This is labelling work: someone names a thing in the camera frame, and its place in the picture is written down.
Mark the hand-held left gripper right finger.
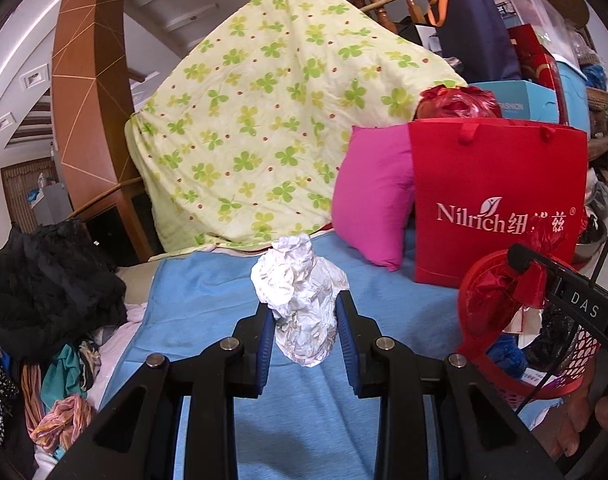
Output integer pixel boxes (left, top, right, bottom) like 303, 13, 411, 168
335, 291, 564, 480

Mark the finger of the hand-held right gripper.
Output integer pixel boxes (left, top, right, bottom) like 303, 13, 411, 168
506, 243, 592, 286

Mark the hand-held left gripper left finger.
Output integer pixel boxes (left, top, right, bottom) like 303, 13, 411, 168
46, 301, 276, 480

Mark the red ribbon wrapper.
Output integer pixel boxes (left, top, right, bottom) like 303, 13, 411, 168
466, 237, 567, 336

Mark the white paper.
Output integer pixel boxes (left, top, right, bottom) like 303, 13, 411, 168
250, 235, 351, 368

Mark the red plastic basket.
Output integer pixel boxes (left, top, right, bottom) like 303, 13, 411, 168
458, 249, 602, 401

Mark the metal bowl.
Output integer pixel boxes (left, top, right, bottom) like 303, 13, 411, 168
576, 215, 608, 261

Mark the blue fleece blanket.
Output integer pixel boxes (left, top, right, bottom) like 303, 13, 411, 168
99, 232, 564, 480

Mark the red paper bag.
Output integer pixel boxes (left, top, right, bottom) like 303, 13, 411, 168
408, 119, 589, 289

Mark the beige cushion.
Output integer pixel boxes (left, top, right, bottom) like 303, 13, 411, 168
115, 262, 159, 306

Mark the pale pink sheet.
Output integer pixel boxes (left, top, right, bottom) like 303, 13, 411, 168
34, 305, 150, 480

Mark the magenta pillow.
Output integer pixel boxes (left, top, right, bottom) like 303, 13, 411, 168
331, 124, 419, 272

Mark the light blue box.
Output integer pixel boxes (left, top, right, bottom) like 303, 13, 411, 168
468, 80, 562, 123

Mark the red plastic bag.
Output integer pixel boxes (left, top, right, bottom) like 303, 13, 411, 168
416, 85, 503, 122

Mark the blue plastic tub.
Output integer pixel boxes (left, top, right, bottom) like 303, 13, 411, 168
556, 57, 589, 126

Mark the dark patterned cloth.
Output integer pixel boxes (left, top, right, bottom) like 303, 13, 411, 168
76, 339, 103, 393

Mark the red gift box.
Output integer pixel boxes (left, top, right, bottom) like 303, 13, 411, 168
508, 25, 567, 126

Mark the teal cloth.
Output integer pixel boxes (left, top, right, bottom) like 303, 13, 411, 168
40, 344, 92, 413

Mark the orange striped scarf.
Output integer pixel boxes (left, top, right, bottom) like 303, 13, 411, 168
21, 362, 99, 453

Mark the navy bag orange trim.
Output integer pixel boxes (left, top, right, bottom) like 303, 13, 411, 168
430, 0, 523, 83

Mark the black cloth pile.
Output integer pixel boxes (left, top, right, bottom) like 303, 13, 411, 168
0, 220, 130, 361

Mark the clover print quilt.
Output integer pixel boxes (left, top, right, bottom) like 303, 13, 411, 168
124, 0, 468, 256

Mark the clear plastic container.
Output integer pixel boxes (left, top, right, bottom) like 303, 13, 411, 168
494, 0, 582, 56

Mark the grey cabinet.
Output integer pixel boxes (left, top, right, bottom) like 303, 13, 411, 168
31, 182, 72, 226

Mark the brown wooden door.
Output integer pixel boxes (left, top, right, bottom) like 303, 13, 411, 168
0, 157, 60, 241

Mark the brown wooden column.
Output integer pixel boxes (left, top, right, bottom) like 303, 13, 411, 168
50, 0, 157, 261

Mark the dark wooden furniture frame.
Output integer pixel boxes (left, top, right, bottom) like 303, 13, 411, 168
66, 175, 165, 268

